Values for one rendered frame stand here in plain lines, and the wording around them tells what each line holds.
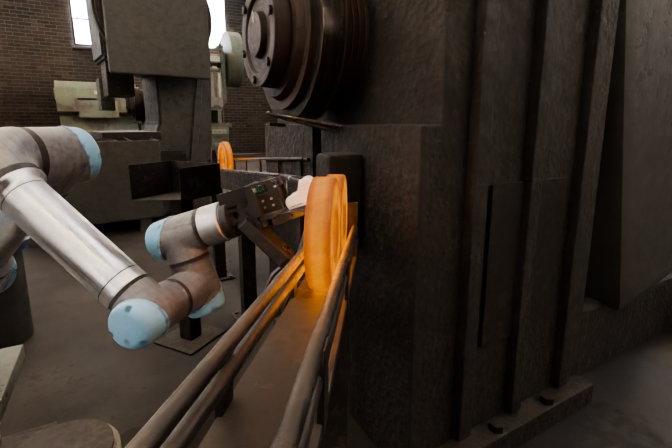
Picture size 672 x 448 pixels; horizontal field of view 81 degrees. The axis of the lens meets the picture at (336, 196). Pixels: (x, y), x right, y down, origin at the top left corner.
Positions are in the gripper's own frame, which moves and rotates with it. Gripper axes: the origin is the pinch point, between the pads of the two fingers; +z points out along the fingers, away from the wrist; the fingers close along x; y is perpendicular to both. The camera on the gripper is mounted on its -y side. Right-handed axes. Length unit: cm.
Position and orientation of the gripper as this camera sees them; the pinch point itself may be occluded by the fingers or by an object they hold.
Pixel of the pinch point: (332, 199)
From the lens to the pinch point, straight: 71.0
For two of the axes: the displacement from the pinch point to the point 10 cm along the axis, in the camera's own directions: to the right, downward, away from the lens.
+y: -3.1, -9.4, -1.4
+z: 9.5, -2.9, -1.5
